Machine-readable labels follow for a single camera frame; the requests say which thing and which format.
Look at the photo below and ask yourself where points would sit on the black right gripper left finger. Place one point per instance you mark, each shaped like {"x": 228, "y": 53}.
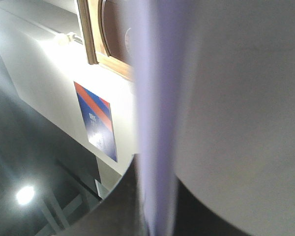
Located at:
{"x": 119, "y": 214}

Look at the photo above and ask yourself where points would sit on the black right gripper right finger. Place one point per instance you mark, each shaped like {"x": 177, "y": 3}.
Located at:
{"x": 195, "y": 219}

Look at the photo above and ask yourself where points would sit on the white paper sheets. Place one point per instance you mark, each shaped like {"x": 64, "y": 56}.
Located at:
{"x": 215, "y": 95}

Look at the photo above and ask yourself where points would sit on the blue and red poster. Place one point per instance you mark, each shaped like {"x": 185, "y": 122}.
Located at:
{"x": 97, "y": 118}

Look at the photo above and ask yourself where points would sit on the wooden framed mirror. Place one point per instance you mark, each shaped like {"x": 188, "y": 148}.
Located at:
{"x": 105, "y": 37}

